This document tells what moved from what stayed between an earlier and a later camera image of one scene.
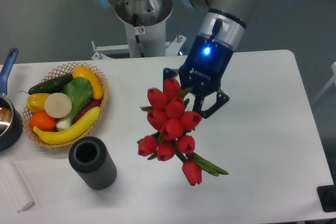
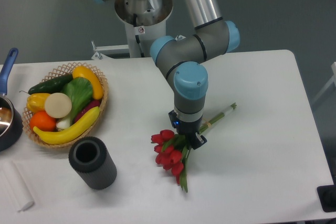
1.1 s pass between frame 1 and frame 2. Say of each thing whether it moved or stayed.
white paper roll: stayed
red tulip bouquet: moved
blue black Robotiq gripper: moved
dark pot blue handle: stayed
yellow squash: stayed
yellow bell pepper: stayed
